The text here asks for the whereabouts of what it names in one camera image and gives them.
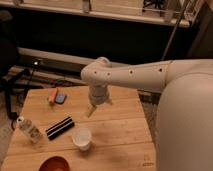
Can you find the blue rectangular eraser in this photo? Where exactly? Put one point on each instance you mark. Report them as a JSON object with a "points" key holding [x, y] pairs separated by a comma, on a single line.
{"points": [[60, 98]]}

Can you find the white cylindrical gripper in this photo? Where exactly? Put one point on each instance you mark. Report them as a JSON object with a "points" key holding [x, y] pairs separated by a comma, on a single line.
{"points": [[97, 95]]}

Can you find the clear plastic bottle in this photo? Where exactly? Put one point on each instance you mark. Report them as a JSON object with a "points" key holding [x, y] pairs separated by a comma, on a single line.
{"points": [[29, 129]]}

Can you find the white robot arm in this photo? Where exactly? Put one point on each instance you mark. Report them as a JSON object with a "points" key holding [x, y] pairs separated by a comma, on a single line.
{"points": [[184, 122]]}

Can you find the red bowl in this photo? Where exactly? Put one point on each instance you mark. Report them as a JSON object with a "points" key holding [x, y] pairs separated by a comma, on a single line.
{"points": [[55, 163]]}

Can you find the metal pole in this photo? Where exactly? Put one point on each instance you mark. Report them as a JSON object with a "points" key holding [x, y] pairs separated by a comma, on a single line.
{"points": [[179, 18]]}

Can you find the white plastic cup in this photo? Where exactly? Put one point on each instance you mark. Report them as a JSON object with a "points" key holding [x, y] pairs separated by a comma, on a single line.
{"points": [[82, 138]]}

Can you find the black white striped block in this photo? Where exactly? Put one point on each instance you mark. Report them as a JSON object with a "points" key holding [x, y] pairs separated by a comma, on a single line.
{"points": [[59, 128]]}

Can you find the orange marker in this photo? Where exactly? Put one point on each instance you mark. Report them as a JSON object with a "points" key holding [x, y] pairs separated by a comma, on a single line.
{"points": [[52, 96]]}

